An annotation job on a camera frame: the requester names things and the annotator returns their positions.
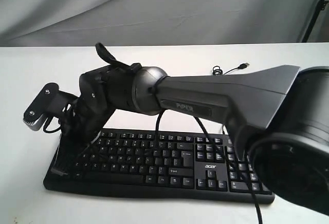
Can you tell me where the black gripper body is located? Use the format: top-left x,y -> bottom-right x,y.
60,100 -> 115,156

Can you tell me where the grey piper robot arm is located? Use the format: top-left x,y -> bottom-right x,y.
44,63 -> 328,215

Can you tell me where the black acer keyboard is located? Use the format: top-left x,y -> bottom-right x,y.
43,129 -> 275,204

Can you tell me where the grey backdrop cloth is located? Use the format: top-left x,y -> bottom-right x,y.
1,0 -> 319,47

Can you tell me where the black tripod stand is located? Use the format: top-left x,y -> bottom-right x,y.
300,0 -> 328,43

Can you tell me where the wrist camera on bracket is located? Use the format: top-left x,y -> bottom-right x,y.
23,83 -> 78,131

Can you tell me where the black USB cable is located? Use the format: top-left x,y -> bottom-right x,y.
212,61 -> 250,135

